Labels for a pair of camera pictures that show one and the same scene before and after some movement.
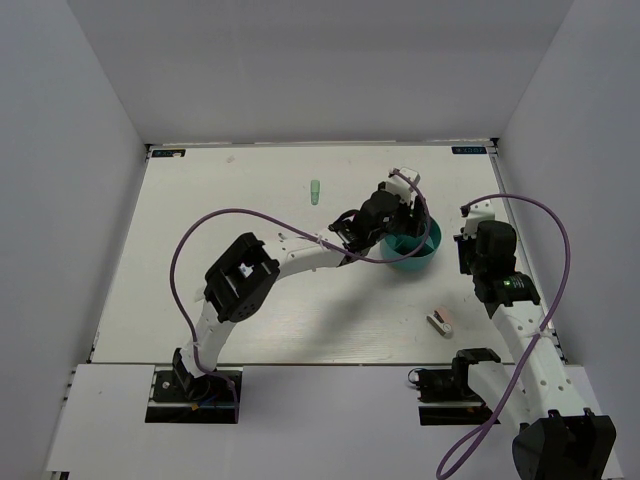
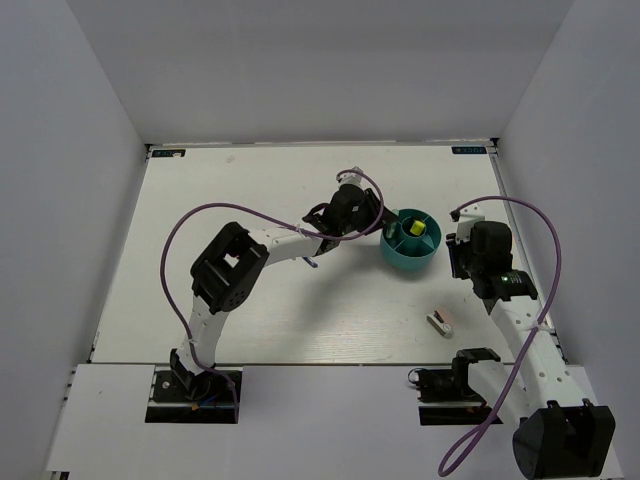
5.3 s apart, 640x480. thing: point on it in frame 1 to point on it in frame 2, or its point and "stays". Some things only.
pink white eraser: x=442 y=321 stays
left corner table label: x=169 y=153 stays
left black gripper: x=411 y=224 to x=373 y=204
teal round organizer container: x=393 y=246 stays
